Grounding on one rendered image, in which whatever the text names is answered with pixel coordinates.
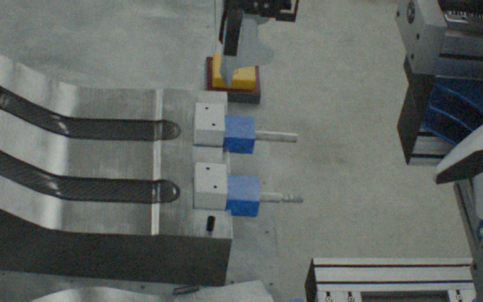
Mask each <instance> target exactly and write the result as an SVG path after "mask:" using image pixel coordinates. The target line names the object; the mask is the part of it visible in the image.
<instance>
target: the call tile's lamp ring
mask: <svg viewBox="0 0 483 302"><path fill-rule="evenodd" d="M212 60H213V57H206V90H207V91H228V92H240V93H253V94H261V90H260V78H259V66H258V65H256V66H255V75H256V90H255V91H254V90H242V89H229V88H216V87H212V75H210V73H211V61H212Z"/></svg>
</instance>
